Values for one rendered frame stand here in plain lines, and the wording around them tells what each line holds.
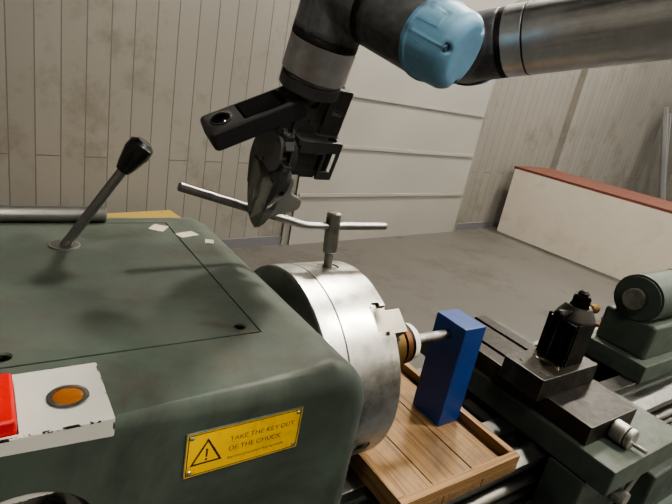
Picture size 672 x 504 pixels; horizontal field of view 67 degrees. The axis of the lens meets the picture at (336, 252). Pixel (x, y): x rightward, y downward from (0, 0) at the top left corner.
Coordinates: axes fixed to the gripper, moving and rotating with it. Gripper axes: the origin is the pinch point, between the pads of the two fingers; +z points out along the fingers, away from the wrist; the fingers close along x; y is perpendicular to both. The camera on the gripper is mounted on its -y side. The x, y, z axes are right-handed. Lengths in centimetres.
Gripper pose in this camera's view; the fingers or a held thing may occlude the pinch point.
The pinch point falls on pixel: (252, 217)
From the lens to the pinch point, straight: 69.3
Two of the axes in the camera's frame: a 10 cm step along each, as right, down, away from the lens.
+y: 8.2, -0.4, 5.7
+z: -3.4, 7.6, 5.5
